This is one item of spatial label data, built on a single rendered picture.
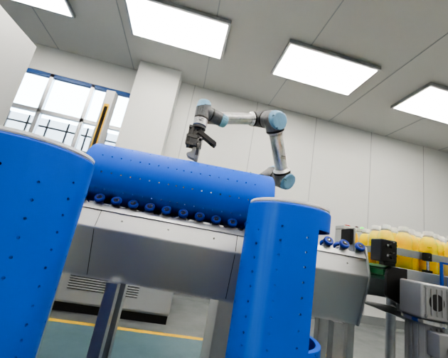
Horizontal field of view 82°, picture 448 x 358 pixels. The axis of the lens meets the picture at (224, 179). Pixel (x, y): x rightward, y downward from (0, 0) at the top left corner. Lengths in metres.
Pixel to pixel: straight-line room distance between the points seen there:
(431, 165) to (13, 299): 6.38
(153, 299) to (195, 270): 1.71
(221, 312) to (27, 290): 1.14
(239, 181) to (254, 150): 3.31
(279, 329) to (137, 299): 2.17
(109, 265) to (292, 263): 0.78
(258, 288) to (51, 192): 0.61
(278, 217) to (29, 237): 0.64
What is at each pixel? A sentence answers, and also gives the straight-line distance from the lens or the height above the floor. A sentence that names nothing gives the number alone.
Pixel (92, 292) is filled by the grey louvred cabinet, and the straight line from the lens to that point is 2.93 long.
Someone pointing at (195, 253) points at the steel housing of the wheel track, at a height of 0.81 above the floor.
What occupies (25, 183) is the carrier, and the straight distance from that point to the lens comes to 0.73.
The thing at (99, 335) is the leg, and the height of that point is 0.43.
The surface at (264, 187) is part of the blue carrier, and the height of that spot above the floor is 1.14.
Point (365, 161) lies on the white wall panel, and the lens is 5.46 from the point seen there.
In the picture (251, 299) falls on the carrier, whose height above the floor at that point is 0.72.
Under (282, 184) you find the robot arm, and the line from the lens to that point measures 1.75.
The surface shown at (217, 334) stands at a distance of 1.71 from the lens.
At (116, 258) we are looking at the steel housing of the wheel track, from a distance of 1.22.
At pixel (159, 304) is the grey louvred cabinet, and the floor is 0.18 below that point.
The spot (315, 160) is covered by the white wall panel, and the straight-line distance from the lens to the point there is 4.88.
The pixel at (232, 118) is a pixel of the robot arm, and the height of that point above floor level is 1.61.
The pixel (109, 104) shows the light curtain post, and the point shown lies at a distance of 1.89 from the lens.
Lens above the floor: 0.87
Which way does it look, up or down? 14 degrees up
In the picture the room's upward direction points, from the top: 10 degrees clockwise
